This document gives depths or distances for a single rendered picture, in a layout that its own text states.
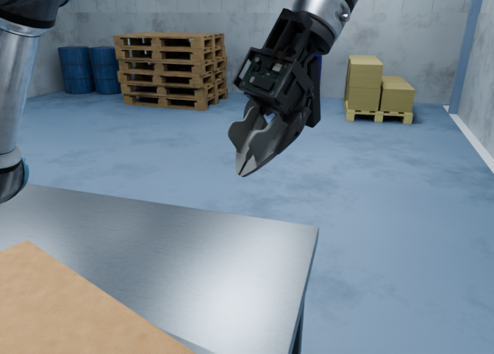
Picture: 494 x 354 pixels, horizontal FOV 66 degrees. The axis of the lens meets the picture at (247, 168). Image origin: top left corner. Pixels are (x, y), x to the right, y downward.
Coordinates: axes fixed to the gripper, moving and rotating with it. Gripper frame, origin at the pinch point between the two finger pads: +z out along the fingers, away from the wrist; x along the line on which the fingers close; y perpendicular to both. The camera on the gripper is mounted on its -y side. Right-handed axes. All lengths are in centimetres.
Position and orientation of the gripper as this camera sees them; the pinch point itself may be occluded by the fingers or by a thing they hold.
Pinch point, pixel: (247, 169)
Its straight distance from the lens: 52.0
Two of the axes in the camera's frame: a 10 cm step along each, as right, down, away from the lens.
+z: -4.7, 8.8, -0.3
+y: -4.6, -2.7, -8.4
